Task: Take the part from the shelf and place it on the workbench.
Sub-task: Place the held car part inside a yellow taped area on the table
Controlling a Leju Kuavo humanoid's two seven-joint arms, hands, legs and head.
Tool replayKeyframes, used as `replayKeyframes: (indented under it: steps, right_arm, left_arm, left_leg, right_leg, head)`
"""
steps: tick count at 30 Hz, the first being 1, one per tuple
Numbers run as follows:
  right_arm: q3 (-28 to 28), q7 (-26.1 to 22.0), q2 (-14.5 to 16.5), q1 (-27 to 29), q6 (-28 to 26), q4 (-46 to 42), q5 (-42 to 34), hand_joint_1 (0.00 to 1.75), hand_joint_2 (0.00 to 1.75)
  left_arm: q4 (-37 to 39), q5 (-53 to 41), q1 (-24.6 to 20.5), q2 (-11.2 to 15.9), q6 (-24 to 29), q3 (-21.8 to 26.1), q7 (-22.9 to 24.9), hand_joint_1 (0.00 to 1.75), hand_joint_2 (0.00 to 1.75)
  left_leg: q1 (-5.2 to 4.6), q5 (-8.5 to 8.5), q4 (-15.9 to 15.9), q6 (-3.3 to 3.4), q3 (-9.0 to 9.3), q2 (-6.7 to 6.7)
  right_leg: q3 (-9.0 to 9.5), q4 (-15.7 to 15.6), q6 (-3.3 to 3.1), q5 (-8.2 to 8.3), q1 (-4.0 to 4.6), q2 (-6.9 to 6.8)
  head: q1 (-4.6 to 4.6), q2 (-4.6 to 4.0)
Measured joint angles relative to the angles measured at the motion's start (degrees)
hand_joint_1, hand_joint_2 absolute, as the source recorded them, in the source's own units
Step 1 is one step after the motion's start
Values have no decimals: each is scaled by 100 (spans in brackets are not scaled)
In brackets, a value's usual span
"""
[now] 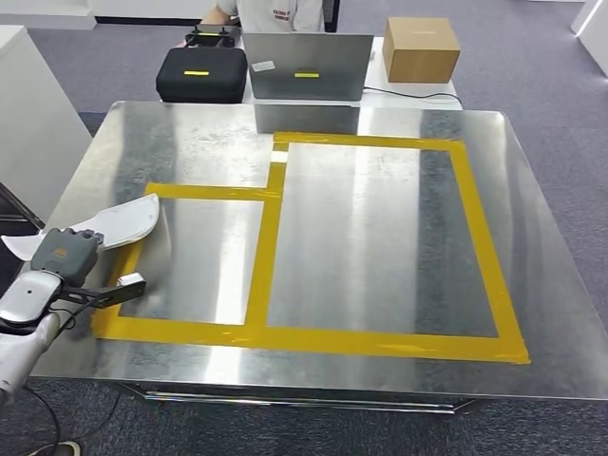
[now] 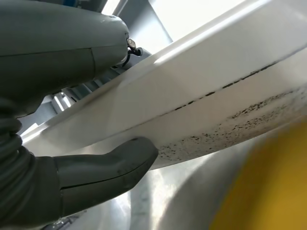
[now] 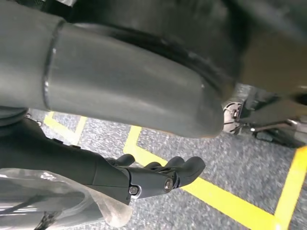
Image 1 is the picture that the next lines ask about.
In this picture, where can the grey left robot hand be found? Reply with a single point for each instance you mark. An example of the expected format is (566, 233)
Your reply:
(62, 255)

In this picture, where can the white curved plastic car part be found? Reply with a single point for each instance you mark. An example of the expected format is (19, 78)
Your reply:
(124, 220)

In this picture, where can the stainless steel workbench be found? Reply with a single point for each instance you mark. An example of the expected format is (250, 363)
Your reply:
(370, 239)

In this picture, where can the steel-legged side table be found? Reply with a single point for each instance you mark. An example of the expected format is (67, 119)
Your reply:
(14, 208)

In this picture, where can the white cabinet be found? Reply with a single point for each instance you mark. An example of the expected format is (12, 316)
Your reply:
(38, 119)

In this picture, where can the white low platform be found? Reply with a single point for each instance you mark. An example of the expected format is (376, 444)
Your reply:
(43, 16)

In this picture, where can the black hard carry case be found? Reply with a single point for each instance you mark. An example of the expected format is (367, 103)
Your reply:
(204, 78)

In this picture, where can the yellow tape two-cell outline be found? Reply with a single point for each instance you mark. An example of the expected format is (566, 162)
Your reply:
(265, 252)

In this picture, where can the grey laptop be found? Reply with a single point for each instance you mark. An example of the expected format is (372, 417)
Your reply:
(308, 60)

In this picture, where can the brown cardboard box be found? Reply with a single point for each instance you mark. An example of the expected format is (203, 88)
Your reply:
(418, 53)

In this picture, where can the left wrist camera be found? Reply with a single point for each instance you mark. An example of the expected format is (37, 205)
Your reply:
(128, 286)

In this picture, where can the white lit pedestal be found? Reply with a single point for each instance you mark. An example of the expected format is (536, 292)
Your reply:
(594, 38)

